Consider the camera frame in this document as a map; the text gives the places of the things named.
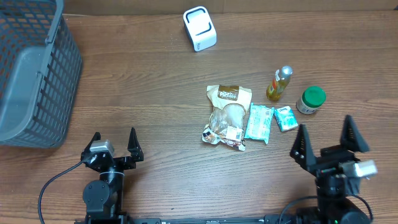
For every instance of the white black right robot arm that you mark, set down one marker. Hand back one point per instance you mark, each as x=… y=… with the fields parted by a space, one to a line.
x=338 y=174

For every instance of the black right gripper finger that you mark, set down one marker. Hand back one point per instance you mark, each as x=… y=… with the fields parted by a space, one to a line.
x=351 y=138
x=302 y=151

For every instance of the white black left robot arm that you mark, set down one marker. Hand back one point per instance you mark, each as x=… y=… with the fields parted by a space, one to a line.
x=104 y=197

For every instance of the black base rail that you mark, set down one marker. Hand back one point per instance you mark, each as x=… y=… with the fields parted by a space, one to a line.
x=267 y=219

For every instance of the yellow liquid bottle silver cap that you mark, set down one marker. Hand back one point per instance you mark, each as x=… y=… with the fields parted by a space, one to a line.
x=279 y=82

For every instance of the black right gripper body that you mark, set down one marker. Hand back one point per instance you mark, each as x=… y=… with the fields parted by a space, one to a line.
x=328 y=158

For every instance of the teal Kleenex tissue pack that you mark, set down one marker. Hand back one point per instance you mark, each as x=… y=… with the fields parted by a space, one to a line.
x=285 y=118

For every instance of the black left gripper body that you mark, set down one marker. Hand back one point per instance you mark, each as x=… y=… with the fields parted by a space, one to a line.
x=123 y=163

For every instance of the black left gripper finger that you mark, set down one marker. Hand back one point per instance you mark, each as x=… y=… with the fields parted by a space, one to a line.
x=97 y=136
x=134 y=147

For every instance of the brown snack pouch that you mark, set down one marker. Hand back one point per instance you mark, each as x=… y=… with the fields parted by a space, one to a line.
x=230 y=105

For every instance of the white barcode scanner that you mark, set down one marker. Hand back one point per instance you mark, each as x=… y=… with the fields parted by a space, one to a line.
x=200 y=28

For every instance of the green lid jar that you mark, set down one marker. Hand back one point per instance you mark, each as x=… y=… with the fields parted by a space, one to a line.
x=311 y=100

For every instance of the teal snack bar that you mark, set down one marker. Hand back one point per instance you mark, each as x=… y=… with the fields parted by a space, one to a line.
x=259 y=123

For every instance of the dark grey plastic basket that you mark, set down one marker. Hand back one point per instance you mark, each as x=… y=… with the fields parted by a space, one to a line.
x=41 y=67

